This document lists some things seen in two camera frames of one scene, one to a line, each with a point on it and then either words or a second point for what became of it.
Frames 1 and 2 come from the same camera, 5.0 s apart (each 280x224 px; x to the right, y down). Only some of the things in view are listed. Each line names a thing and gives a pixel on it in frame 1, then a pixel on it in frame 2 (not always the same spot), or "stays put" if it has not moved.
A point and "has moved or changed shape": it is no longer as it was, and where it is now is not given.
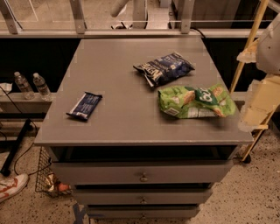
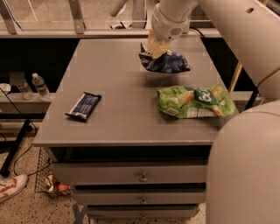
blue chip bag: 164,69 has moved or changed shape
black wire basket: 46,178 stays put
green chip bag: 182,101 stays put
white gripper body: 269,48 to 164,28
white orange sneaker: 10,185 stays put
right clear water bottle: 42,87 stays put
